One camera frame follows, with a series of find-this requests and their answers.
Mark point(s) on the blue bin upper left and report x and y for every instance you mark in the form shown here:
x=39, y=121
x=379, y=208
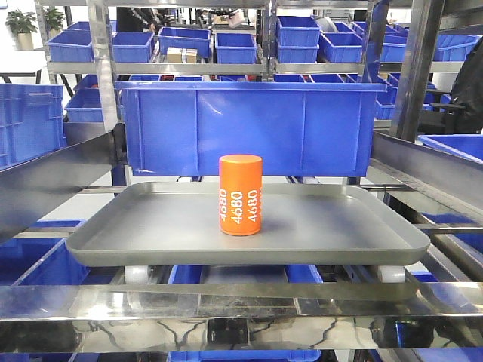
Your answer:
x=71, y=46

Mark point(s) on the cardboard box on shelf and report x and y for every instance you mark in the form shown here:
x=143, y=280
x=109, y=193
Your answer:
x=182, y=55

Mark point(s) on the potted green plant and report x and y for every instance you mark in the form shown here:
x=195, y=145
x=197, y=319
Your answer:
x=22, y=26

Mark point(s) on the orange cylindrical capacitor 4680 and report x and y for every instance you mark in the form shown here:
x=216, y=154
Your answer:
x=240, y=190

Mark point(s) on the large blue plastic bin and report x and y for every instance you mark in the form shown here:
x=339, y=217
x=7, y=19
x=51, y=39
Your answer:
x=298, y=129

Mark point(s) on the blue crate at left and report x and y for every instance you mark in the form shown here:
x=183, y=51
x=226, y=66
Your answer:
x=31, y=121

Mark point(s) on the blue bin upper right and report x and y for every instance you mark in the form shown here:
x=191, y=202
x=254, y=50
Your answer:
x=339, y=47

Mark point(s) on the blue bin upper centre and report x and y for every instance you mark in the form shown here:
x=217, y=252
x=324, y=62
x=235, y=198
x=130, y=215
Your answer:
x=235, y=48

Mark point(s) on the stainless steel shelf rack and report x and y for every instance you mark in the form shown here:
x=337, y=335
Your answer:
x=160, y=317

